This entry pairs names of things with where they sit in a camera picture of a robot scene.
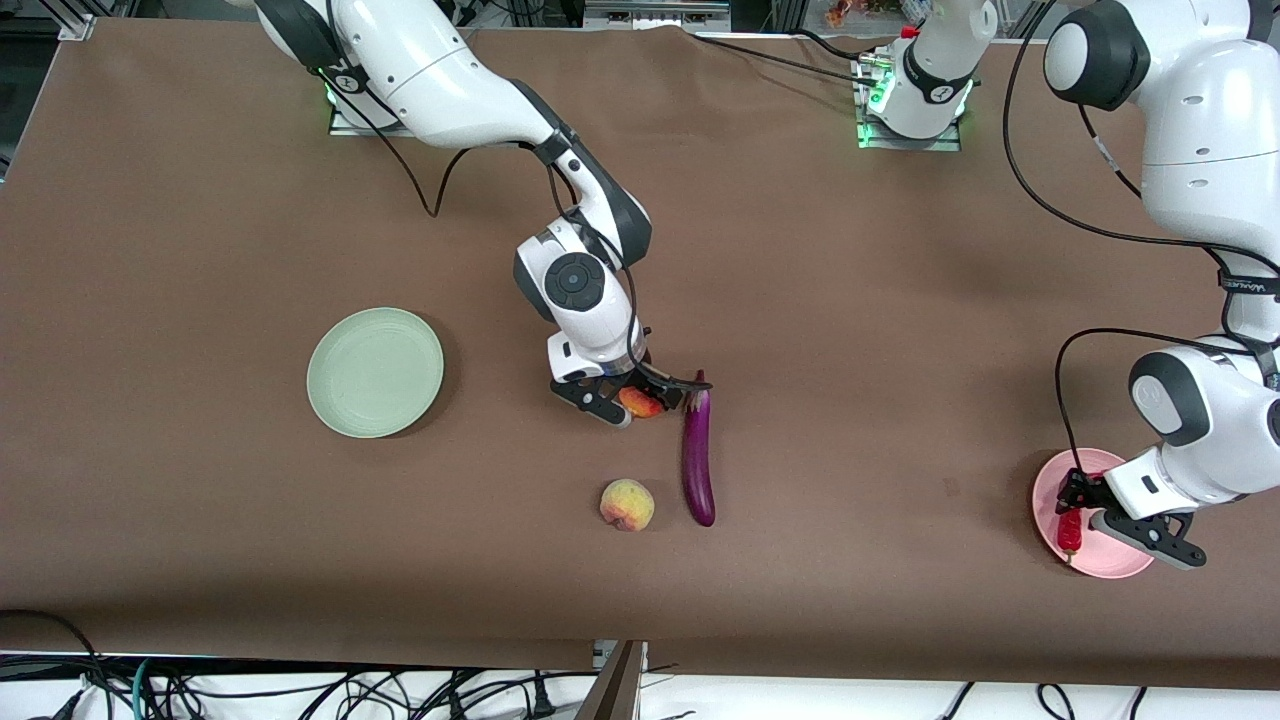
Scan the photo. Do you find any long purple eggplant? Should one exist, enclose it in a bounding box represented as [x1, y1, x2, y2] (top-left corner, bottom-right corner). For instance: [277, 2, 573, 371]
[681, 369, 717, 528]

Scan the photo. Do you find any yellow pink peach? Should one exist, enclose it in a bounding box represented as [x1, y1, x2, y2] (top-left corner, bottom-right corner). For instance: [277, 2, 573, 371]
[599, 478, 656, 533]

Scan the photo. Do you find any pink round plate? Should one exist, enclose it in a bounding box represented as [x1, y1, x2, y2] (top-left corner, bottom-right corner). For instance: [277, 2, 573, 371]
[1032, 448, 1165, 580]

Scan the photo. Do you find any pale green round plate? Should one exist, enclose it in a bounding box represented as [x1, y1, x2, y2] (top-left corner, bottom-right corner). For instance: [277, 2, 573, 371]
[306, 307, 445, 439]

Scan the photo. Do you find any metal frame post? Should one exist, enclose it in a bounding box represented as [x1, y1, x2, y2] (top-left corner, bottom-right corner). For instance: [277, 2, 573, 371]
[575, 640, 649, 720]

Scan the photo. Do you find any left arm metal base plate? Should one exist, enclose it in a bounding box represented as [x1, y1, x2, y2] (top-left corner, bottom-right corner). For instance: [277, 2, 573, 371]
[852, 50, 963, 153]

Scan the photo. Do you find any long black table cable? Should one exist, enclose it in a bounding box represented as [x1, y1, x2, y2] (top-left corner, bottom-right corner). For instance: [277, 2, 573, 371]
[690, 30, 881, 86]

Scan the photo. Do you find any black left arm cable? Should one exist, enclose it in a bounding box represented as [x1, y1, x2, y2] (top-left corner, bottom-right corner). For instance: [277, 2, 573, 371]
[1003, 0, 1280, 481]

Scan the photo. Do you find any grey metal bracket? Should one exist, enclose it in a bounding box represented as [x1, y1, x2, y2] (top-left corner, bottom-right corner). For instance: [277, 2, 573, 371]
[585, 0, 731, 31]

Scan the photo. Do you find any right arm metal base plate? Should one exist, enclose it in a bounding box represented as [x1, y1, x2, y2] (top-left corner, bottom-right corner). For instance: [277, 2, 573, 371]
[328, 85, 411, 137]

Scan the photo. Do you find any black floor cable loop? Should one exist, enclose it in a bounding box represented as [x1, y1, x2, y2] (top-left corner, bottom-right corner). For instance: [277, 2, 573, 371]
[0, 608, 116, 720]

